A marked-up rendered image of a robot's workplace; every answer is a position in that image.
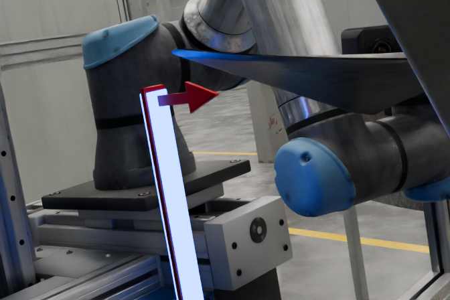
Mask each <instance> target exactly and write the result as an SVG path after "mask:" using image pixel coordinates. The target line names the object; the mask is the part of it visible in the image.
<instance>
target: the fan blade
mask: <svg viewBox="0 0 450 300"><path fill-rule="evenodd" d="M172 54H175V55H176V56H179V57H182V58H185V59H188V60H191V61H194V62H197V63H200V64H204V65H207V66H210V67H213V68H216V69H219V70H223V71H225V72H229V73H231V74H235V75H238V76H241V77H244V78H248V79H250V80H254V81H257V82H260V83H263V84H266V85H269V86H272V87H275V88H278V89H281V90H285V91H287V92H291V93H293V94H297V95H299V96H303V97H305V98H310V99H312V100H316V101H318V102H322V103H324V104H328V105H330V106H334V107H337V108H340V109H343V110H346V111H350V112H352V113H357V114H365V115H376V114H378V113H380V112H382V111H384V110H386V109H388V108H390V107H392V106H394V105H396V104H398V103H400V102H402V101H404V100H407V99H409V98H412V97H414V96H416V95H418V94H421V93H423V92H425V91H424V90H423V87H422V86H421V84H420V82H419V80H418V78H417V76H416V75H415V73H414V71H413V69H412V68H411V66H410V64H409V62H408V60H407V58H406V56H405V54H404V52H403V51H401V52H388V53H381V54H348V55H262V54H242V53H232V52H216V51H208V50H195V49H187V48H176V49H174V50H173V51H172Z"/></svg>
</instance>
